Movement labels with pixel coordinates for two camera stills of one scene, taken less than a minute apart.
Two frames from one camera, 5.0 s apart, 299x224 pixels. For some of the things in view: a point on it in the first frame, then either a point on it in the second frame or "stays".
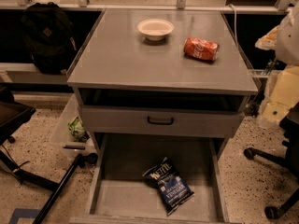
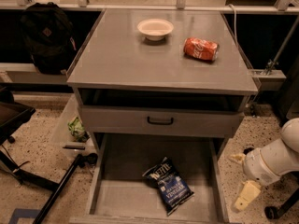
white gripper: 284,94 -> 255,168
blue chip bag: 173,189 stays
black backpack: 49,36 stays
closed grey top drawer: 153,121 stays
